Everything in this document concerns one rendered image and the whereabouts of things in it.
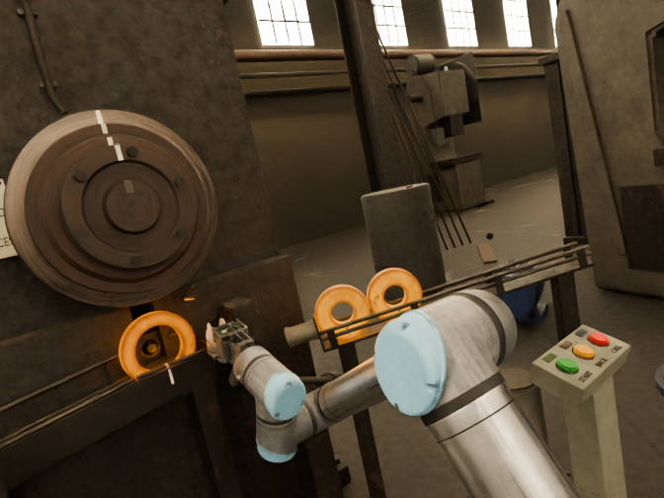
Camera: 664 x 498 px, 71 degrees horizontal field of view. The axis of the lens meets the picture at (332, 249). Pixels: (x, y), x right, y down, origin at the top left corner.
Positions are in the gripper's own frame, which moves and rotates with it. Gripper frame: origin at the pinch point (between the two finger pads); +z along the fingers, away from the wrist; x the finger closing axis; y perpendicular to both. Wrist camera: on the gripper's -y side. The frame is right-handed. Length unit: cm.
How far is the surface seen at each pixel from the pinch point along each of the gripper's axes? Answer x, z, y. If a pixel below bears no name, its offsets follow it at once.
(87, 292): 25.2, 7.4, 17.7
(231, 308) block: -7.5, 2.4, 3.5
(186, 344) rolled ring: 6.0, 3.2, -2.6
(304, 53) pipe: -463, 587, 67
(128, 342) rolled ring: 19.2, 5.0, 2.9
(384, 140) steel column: -330, 262, -21
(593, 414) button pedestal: -51, -76, -3
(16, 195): 33, 15, 41
